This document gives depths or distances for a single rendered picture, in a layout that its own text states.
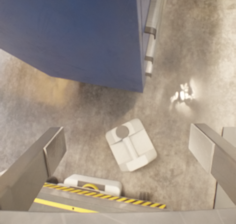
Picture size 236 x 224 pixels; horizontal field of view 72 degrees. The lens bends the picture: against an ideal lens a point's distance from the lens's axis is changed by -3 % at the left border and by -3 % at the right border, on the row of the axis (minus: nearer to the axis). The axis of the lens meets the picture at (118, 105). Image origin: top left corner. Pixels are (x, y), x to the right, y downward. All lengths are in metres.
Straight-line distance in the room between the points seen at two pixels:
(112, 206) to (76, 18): 0.55
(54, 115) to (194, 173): 0.80
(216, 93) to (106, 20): 0.78
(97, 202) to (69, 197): 0.10
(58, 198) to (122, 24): 0.59
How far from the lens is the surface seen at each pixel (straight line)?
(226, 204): 0.83
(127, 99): 0.91
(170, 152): 0.91
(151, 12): 0.39
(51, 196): 0.70
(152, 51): 0.50
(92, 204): 0.65
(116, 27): 0.29
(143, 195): 0.82
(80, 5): 0.27
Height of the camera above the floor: 0.89
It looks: 78 degrees down
